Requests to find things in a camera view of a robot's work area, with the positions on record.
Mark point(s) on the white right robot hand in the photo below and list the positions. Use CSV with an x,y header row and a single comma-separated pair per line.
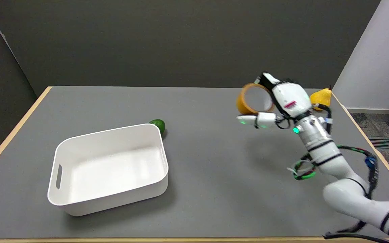
x,y
290,98

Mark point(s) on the yellow tape roll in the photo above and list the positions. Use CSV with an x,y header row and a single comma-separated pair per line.
x,y
245,103

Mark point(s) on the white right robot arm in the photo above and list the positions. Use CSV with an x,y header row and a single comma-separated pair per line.
x,y
336,162

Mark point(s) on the white plastic box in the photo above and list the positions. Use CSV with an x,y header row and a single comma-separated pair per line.
x,y
110,165

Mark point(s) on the yellow pear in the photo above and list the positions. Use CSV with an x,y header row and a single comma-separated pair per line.
x,y
322,97

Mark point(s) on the floor vent grille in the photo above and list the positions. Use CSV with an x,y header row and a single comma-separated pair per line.
x,y
385,143

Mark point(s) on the green avocado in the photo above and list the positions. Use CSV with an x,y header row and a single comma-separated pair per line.
x,y
158,125

